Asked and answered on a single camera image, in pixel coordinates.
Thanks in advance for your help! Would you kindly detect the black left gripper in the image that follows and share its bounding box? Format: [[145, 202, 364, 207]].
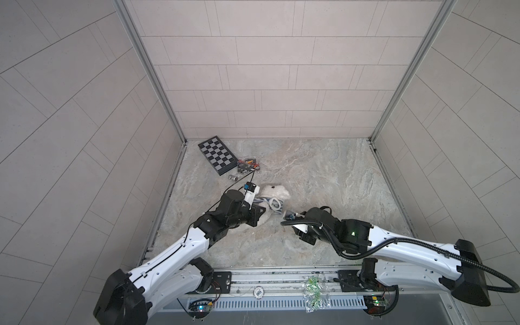
[[223, 203, 267, 229]]

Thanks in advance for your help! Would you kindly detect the white fluffy teddy bear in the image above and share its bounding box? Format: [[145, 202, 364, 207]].
[[254, 185, 291, 226]]

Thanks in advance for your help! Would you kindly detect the blue white striped knit sweater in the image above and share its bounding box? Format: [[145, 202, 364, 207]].
[[254, 197, 284, 215]]

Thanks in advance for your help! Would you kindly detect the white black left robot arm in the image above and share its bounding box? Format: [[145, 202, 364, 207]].
[[93, 183, 265, 324]]

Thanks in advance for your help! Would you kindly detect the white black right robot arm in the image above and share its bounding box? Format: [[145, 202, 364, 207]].
[[281, 206, 519, 307]]

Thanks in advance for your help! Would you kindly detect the bag of colourful small parts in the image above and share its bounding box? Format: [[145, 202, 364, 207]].
[[237, 158, 260, 173]]

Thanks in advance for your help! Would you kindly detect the clear bag of green parts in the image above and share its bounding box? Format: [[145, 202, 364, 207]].
[[302, 276, 331, 313]]

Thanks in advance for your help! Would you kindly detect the black white chessboard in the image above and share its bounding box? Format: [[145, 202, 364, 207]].
[[198, 136, 238, 176]]

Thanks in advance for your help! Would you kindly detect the right circuit board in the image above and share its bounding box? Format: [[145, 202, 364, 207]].
[[363, 295, 389, 317]]

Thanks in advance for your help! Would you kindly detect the left green circuit board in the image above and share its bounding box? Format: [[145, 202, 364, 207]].
[[188, 298, 215, 320]]

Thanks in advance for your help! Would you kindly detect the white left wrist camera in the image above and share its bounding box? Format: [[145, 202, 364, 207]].
[[244, 181, 259, 206]]

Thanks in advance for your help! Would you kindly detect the aluminium front mounting rail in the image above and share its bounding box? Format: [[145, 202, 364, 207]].
[[117, 265, 454, 301]]

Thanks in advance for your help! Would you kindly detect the round silver rail knob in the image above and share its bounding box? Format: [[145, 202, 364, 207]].
[[253, 286, 265, 299]]

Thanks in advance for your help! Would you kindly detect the left aluminium corner post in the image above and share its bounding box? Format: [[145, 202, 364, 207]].
[[113, 0, 188, 146]]

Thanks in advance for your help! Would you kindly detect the aluminium corner post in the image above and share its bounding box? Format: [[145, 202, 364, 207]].
[[369, 0, 457, 146], [113, 0, 188, 146]]

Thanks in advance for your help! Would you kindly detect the right aluminium corner post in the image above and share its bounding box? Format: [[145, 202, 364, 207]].
[[369, 0, 457, 146]]

